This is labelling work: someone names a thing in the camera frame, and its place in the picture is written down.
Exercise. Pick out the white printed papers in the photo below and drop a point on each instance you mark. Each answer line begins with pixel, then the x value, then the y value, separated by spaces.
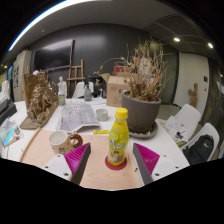
pixel 176 128

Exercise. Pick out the long ceiling light strip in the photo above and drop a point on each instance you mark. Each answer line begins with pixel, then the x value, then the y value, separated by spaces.
pixel 40 16

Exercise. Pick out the small glass jar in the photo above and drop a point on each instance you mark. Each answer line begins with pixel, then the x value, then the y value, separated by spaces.
pixel 102 115

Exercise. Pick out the dry plant in grey pot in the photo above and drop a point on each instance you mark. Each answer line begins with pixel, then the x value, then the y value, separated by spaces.
pixel 141 111

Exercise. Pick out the dark glass bottle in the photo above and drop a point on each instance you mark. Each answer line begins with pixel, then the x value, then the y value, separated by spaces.
pixel 87 94

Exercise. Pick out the brown cardboard box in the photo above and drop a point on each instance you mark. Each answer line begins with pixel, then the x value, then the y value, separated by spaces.
pixel 115 91

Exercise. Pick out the white cabinet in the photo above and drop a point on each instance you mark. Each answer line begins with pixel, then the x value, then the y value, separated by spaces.
pixel 21 75

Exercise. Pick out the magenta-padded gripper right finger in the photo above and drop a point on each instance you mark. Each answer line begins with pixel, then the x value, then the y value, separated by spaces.
pixel 148 160

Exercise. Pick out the black wall television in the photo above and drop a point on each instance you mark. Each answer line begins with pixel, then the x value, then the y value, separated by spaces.
pixel 53 55

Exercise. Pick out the yellow drink bottle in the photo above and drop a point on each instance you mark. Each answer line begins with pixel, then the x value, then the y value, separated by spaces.
pixel 118 140

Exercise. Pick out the grey plant saucer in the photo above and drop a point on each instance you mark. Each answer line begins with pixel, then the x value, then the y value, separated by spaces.
pixel 148 135

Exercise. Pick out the flat round red coaster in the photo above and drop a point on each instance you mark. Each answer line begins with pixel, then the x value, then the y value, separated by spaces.
pixel 115 167

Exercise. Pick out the wooden easel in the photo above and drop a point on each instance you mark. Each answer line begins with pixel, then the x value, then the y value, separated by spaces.
pixel 76 79

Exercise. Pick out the black backpack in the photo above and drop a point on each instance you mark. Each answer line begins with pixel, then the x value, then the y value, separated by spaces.
pixel 200 150

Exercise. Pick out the clear bottle with green label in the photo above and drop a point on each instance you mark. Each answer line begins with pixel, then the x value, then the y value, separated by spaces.
pixel 61 99

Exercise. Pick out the yellow marker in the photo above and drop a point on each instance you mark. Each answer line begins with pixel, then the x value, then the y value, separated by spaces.
pixel 100 132

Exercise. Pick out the red box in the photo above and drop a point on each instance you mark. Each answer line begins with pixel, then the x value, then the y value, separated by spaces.
pixel 118 69

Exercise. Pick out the wooden figure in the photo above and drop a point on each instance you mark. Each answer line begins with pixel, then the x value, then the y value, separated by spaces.
pixel 193 95

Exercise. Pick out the round ceiling spotlights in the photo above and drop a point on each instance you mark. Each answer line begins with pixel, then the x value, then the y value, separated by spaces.
pixel 176 39

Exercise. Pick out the light plywood board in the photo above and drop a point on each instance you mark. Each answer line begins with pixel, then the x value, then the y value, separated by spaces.
pixel 100 176

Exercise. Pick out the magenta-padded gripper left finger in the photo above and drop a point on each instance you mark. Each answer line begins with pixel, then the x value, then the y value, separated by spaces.
pixel 75 160

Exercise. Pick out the purple printed book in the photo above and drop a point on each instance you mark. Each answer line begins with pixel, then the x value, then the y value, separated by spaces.
pixel 8 131

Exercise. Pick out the black box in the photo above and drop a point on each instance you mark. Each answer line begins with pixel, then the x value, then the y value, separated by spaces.
pixel 6 111

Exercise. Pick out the grey newspaper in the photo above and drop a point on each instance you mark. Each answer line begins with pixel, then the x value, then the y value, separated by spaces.
pixel 76 116

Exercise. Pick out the bronze figure sculpture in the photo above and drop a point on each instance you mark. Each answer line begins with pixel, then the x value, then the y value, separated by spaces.
pixel 41 103

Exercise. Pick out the white chair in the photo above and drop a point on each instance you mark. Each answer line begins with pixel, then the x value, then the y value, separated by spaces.
pixel 190 116
pixel 79 90
pixel 210 130

